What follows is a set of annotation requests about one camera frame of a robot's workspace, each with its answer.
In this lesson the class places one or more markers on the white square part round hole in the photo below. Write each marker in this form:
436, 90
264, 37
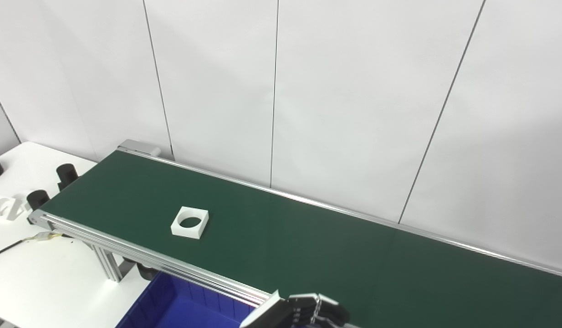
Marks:
183, 231

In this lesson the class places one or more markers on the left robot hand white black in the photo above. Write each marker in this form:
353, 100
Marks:
303, 312

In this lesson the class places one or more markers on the aluminium conveyor leg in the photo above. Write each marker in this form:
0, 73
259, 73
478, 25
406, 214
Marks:
109, 266

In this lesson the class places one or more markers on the green conveyor belt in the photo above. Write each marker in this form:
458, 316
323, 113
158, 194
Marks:
149, 258
354, 250

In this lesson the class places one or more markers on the grey conveyor motor housing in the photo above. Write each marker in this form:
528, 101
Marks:
137, 146

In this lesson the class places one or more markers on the blue plastic bin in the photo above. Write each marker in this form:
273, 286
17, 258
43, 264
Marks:
181, 310

